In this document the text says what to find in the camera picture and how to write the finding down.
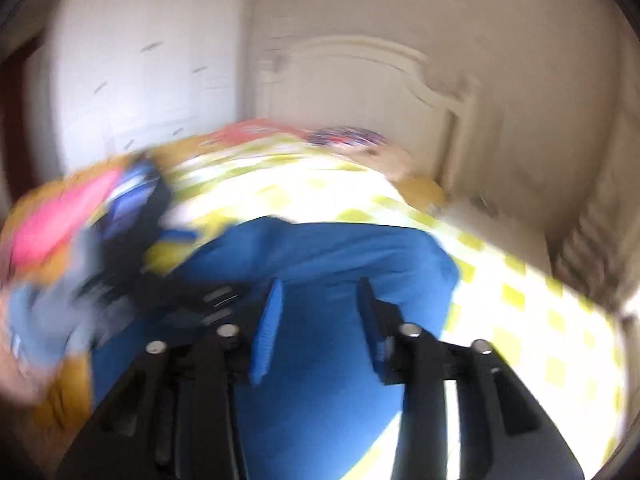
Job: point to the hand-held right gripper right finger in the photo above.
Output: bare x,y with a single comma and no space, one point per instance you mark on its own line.
380,350

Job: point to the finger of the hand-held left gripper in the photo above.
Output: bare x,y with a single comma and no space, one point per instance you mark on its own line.
215,293
212,317

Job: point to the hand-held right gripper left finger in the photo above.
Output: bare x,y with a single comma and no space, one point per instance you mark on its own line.
265,335

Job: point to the blue jacket with black fur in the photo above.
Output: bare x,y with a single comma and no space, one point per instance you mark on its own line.
320,260

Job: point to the yellow checkered blanket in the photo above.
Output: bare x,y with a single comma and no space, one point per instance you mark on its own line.
500,320

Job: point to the yellow cushion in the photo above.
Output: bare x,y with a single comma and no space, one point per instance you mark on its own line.
422,190

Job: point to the white wardrobe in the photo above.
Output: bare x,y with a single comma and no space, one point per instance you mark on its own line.
150,60

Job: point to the beige plush pillow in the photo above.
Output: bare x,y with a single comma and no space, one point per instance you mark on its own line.
390,157

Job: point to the colourful patterned pillow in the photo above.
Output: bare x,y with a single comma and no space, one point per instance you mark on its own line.
345,136

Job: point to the beige curtain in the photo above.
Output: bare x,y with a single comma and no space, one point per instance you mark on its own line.
590,255

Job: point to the white headboard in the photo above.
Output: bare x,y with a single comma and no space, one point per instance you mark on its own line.
350,85

